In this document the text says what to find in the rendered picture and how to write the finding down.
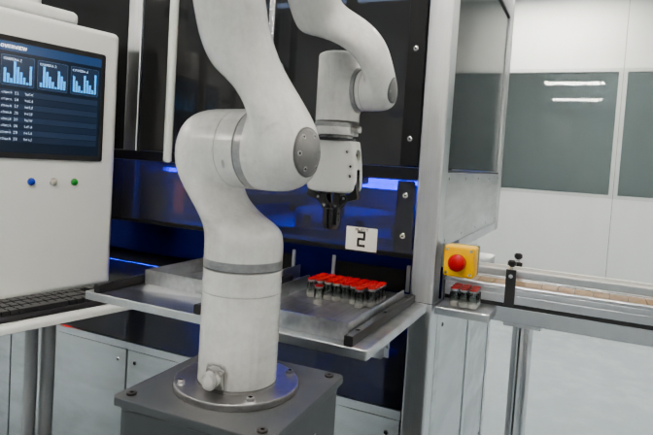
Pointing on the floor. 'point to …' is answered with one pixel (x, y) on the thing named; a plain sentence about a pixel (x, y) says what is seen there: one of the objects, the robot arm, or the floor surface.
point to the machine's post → (431, 184)
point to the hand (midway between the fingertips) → (330, 218)
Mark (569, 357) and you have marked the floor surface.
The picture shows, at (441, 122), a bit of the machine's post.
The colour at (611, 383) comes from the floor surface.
